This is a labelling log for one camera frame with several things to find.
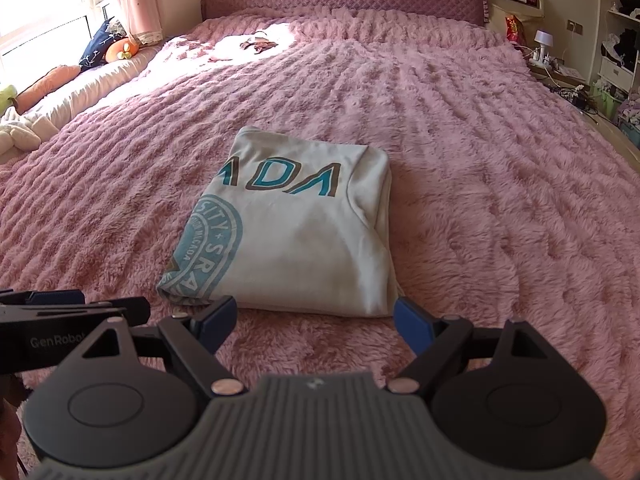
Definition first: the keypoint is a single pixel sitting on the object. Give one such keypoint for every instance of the white open wardrobe shelving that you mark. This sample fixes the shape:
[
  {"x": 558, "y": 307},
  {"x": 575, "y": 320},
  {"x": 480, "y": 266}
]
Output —
[{"x": 615, "y": 72}]

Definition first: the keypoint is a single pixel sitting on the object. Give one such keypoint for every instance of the orange plush toy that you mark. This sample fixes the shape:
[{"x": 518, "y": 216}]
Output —
[{"x": 122, "y": 50}]

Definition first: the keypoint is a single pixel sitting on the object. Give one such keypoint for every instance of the wooden bedside platform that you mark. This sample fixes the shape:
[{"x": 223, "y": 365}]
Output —
[{"x": 602, "y": 127}]

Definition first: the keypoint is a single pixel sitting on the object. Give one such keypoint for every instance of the teal storage box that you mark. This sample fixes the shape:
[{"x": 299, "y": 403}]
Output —
[{"x": 631, "y": 135}]

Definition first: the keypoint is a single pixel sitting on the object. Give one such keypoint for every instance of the cream plush throw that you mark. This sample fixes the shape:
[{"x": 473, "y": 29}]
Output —
[{"x": 20, "y": 132}]

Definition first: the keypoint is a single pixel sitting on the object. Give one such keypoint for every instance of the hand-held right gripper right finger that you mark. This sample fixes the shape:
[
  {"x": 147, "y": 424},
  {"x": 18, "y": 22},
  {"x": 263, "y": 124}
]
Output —
[{"x": 410, "y": 320}]

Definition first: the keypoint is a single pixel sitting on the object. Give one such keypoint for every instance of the navy patterned pillow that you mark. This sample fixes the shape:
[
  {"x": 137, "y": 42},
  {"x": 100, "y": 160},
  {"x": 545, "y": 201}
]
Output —
[{"x": 100, "y": 40}]

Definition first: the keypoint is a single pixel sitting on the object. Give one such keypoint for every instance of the peach pillow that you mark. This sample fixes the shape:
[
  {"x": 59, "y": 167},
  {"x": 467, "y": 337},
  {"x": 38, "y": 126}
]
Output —
[{"x": 50, "y": 82}]

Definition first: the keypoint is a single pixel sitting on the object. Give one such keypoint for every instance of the red snack bag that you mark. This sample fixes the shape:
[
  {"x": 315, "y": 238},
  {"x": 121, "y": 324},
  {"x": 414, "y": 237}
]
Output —
[{"x": 515, "y": 27}]

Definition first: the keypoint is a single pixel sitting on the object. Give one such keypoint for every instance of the wall socket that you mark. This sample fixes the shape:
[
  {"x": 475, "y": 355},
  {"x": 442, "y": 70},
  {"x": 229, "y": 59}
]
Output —
[{"x": 575, "y": 25}]

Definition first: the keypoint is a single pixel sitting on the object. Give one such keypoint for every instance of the white printed sweatshirt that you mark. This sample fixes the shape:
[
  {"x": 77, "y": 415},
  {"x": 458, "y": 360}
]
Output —
[{"x": 300, "y": 240}]

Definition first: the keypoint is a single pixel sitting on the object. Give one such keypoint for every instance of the white table lamp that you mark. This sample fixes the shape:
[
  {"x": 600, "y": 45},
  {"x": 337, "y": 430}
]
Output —
[{"x": 543, "y": 37}]

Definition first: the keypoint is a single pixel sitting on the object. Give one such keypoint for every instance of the green storage box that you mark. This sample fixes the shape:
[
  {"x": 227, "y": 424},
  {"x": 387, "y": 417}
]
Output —
[{"x": 610, "y": 100}]

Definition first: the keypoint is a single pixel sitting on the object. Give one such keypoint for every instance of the white window seat cushion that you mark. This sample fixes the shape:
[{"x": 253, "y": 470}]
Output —
[{"x": 85, "y": 90}]

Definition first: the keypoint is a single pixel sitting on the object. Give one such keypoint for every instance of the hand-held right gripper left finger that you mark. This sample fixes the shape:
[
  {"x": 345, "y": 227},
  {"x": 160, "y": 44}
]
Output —
[{"x": 220, "y": 320}]

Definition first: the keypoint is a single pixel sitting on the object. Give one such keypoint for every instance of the green pillow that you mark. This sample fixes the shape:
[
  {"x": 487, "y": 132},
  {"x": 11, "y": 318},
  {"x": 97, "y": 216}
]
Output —
[{"x": 6, "y": 96}]

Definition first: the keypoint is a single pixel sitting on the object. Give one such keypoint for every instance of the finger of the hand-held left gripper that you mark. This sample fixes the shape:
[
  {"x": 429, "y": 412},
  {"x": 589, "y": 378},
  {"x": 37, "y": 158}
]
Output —
[
  {"x": 55, "y": 297},
  {"x": 130, "y": 310}
]

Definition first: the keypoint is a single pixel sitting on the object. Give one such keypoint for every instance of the pink fluffy blanket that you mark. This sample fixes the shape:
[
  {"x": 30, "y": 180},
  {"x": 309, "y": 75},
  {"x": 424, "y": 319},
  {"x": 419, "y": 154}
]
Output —
[{"x": 500, "y": 210}]

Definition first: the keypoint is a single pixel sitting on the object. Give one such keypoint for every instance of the small pink garment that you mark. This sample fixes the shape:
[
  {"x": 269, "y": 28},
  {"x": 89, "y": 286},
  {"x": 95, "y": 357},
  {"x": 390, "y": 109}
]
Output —
[{"x": 257, "y": 42}]

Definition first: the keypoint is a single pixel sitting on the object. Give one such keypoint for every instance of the white power strip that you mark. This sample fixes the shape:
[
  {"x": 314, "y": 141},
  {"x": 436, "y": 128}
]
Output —
[{"x": 542, "y": 61}]

